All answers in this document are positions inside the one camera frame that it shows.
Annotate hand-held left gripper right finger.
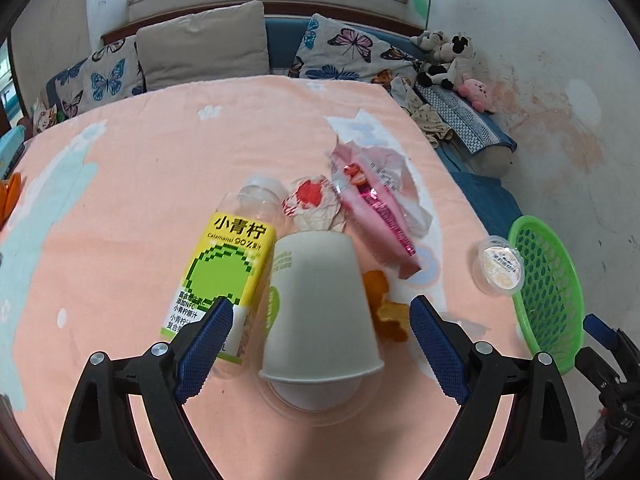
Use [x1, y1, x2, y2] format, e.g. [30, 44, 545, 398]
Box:
[409, 295, 586, 480]

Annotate large butterfly print pillow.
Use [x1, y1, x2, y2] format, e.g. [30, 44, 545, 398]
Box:
[289, 12, 426, 85]

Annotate clear plastic wrapper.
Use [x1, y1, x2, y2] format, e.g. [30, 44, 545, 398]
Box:
[360, 145, 433, 238]

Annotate grey plush toy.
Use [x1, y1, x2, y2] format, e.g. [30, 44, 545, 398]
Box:
[410, 30, 448, 53]

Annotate pink plush toy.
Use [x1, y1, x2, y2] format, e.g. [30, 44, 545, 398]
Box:
[454, 74, 496, 113]

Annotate beige pillow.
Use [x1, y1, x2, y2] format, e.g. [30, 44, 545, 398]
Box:
[136, 0, 271, 92]

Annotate green plastic basket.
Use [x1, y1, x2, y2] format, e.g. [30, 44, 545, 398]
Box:
[507, 215, 586, 376]

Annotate orange peel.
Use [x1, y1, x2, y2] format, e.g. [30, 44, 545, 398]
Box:
[362, 270, 413, 343]

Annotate red and white paper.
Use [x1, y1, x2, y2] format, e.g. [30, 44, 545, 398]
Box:
[281, 175, 351, 233]

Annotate juice bottle with yellow-green label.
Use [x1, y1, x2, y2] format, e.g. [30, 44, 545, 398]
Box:
[159, 175, 288, 378]

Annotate peach printed blanket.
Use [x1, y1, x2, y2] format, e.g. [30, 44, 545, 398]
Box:
[0, 74, 531, 480]

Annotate black and white cow plush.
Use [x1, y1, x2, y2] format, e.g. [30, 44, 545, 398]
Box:
[416, 34, 476, 92]

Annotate small butterfly print pillow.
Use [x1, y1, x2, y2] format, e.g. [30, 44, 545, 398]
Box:
[54, 36, 147, 121]

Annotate pink snack wrapper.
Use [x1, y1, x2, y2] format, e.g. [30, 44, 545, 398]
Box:
[330, 142, 421, 281]

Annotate person's right hand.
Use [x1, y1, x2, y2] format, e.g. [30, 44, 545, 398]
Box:
[582, 410, 621, 471]

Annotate orange plush toy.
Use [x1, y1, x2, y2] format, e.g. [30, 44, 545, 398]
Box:
[0, 172, 23, 228]

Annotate small clear jelly cup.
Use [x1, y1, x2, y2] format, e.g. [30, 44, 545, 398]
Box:
[471, 235, 526, 295]

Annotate brown wooden headboard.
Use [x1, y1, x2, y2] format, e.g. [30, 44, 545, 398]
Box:
[101, 1, 426, 46]

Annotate teal box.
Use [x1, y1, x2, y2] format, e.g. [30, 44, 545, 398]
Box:
[0, 127, 27, 181]

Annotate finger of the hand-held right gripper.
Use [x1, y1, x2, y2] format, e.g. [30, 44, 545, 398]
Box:
[575, 313, 640, 386]

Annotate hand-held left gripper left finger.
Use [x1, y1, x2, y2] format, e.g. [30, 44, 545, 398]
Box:
[54, 299, 235, 480]

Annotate clear plastic dome lid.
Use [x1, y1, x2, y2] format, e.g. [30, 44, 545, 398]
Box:
[260, 374, 386, 427]

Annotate beige patterned clothes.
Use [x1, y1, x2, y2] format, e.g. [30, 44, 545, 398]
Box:
[390, 76, 456, 148]

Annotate white paper cup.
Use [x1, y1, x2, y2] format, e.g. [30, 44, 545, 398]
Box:
[258, 231, 386, 381]

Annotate blue and white patterned mat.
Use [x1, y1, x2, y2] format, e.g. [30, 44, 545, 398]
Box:
[415, 82, 518, 153]

